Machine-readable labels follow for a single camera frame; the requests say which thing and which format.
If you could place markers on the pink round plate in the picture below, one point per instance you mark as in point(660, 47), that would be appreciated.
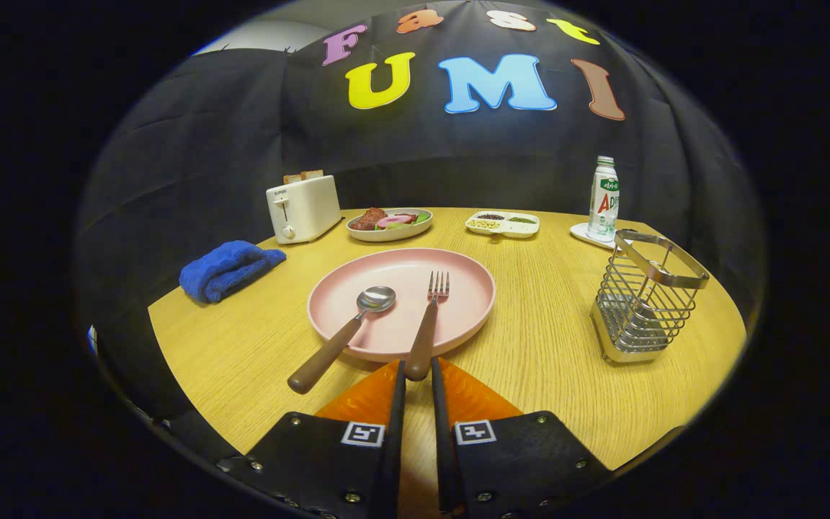
point(400, 331)

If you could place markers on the pink ham slice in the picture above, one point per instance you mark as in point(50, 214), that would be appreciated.
point(397, 220)

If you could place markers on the white divided dish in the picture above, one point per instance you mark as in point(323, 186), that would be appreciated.
point(523, 229)

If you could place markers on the grey food plate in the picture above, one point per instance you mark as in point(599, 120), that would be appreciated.
point(390, 234)

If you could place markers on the white square coaster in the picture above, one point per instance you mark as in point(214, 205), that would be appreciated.
point(581, 232)

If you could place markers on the green lettuce leaf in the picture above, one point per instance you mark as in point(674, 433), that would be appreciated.
point(423, 217)

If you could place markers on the blue folded towel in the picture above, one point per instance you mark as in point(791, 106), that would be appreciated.
point(228, 268)

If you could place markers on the brown toast slice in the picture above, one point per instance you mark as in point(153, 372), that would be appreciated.
point(312, 175)
point(292, 178)

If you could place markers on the black backdrop cloth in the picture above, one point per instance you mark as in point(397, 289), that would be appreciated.
point(206, 144)

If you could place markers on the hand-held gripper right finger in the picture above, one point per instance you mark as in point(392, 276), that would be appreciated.
point(444, 447)

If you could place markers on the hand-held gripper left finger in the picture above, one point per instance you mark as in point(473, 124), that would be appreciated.
point(393, 447)

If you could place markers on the white toaster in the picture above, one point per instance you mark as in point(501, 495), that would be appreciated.
point(310, 209)

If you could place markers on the white green-label bottle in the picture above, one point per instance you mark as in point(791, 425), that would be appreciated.
point(604, 205)

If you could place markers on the brown meat piece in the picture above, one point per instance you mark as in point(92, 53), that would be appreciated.
point(368, 219)

